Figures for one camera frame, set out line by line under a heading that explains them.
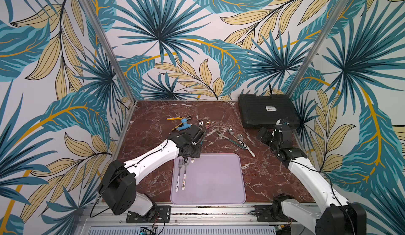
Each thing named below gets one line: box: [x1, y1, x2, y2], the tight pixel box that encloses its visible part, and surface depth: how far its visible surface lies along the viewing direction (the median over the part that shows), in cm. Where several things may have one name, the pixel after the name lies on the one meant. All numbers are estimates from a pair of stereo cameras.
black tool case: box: [238, 93, 301, 129], surface depth 110 cm
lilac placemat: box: [170, 153, 247, 205], surface depth 83 cm
